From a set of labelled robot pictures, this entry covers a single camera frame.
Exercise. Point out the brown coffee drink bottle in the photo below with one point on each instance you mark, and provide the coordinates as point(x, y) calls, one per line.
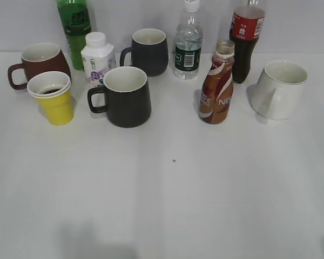
point(217, 89)

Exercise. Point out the yellow paper cup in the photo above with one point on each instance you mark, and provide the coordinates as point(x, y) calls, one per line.
point(51, 90)

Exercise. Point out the black front ceramic mug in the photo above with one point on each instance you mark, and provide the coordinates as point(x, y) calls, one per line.
point(124, 96)

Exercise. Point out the black ceramic mug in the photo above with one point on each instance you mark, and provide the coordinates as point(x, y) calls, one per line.
point(124, 96)
point(148, 50)

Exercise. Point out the black rear ceramic mug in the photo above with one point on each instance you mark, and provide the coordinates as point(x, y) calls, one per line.
point(148, 50)

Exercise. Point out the white milk carton bottle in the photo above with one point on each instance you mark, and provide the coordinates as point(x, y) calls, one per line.
point(98, 58)

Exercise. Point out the clear water bottle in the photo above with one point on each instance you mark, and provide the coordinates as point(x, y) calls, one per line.
point(188, 42)

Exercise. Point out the white ceramic mug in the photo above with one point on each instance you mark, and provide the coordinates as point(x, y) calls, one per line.
point(278, 90)

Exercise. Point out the cola bottle red label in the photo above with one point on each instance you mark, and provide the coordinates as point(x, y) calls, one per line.
point(245, 30)

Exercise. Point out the dark red ceramic mug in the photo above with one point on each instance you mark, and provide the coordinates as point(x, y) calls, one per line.
point(37, 59)

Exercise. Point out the green drink bottle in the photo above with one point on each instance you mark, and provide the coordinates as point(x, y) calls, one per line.
point(75, 20)

